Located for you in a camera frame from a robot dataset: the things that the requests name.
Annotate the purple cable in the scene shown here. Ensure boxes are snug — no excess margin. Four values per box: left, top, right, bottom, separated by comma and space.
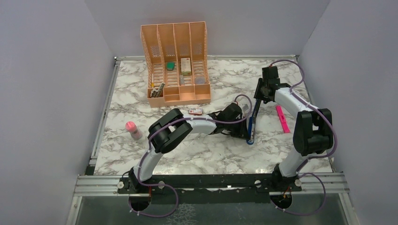
268, 60, 338, 217
128, 94, 253, 218

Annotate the blue stapler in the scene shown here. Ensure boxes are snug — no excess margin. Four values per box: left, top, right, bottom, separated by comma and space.
246, 99, 261, 145

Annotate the aluminium frame rail front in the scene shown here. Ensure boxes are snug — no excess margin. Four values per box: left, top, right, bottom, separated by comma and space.
73, 172, 350, 196

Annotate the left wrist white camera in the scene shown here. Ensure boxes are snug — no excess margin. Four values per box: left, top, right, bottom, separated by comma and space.
241, 104, 250, 113

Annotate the pink round cap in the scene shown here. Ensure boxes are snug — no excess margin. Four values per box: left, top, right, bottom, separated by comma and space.
125, 121, 142, 140

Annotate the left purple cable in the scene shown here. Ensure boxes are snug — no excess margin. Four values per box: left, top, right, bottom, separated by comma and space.
128, 94, 253, 218

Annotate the green object in organizer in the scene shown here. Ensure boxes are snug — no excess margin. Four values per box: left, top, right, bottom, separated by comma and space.
166, 61, 176, 71

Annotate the pink highlighter marker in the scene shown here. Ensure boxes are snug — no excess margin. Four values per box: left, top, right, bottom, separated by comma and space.
276, 105, 290, 133

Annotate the black white item in organizer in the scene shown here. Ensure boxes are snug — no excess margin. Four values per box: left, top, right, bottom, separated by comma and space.
150, 82, 166, 98

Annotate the clear round lid in organizer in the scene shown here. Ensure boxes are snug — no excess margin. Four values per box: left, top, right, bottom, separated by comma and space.
194, 76, 207, 85

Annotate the white green box in organizer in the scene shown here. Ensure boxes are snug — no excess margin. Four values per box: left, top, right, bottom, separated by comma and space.
180, 58, 192, 76

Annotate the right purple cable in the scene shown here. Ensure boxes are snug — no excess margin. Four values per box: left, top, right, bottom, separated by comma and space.
268, 60, 338, 217

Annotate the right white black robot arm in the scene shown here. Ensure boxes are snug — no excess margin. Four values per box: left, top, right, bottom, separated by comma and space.
252, 66, 336, 191

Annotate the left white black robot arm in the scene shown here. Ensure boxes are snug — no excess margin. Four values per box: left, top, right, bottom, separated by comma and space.
129, 103, 250, 193

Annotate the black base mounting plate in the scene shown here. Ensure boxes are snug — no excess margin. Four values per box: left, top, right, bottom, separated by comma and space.
117, 173, 302, 204

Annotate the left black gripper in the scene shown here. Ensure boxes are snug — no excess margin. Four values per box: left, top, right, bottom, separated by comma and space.
224, 116, 249, 140

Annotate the red white staple box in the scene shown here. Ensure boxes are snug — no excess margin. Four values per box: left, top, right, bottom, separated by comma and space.
188, 107, 203, 115

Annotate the orange plastic desk organizer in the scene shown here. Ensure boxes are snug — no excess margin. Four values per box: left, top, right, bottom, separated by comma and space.
140, 22, 211, 108

